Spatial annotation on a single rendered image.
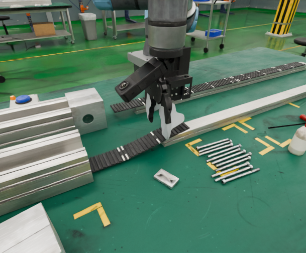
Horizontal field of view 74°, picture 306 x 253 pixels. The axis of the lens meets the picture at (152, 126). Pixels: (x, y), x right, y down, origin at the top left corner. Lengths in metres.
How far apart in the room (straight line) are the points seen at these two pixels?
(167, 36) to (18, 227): 0.38
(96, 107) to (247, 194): 0.44
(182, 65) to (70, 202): 0.37
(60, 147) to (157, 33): 0.32
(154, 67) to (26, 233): 0.35
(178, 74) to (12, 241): 0.40
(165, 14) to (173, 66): 0.11
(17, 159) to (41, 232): 0.21
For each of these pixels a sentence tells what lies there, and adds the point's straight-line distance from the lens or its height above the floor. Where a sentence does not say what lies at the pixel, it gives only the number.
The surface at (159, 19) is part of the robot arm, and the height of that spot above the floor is 1.09.
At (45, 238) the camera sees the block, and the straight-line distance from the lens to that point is 0.33.
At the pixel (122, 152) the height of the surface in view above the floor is 0.79.
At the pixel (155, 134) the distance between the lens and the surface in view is 0.55.
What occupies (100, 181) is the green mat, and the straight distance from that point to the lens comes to 0.49.
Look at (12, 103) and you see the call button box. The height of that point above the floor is 0.84.
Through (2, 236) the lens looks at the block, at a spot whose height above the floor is 0.87.
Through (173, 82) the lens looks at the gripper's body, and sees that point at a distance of 0.45.
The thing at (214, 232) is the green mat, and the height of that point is 0.78.
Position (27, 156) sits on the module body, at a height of 0.85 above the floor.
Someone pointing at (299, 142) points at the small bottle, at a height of 0.82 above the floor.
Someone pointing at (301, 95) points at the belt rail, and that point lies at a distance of 0.98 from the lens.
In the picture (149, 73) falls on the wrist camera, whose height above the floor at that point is 0.99.
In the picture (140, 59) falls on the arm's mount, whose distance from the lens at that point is 1.11.
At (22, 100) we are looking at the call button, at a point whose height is 0.85.
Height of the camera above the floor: 1.14
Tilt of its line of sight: 35 degrees down
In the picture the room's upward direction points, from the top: straight up
